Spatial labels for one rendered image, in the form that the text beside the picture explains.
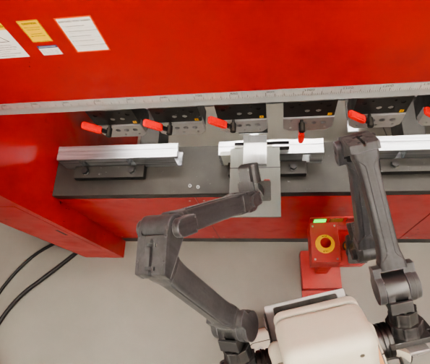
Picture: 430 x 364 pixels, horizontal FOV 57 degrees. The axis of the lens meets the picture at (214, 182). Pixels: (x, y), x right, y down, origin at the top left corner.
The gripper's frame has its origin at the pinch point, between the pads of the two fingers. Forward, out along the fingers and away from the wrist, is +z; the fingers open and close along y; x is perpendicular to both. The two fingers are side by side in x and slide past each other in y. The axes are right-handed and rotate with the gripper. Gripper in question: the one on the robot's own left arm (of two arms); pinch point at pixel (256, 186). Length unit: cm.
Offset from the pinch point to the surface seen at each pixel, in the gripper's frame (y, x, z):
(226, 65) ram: 5, -36, -35
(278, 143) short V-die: -8.1, -13.8, 12.7
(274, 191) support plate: -6.2, 2.2, 2.6
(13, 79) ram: 63, -36, -34
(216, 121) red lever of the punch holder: 10.4, -22.7, -18.2
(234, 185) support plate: 7.8, 0.0, 3.8
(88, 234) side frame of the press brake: 85, 30, 45
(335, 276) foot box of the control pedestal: -37, 60, 71
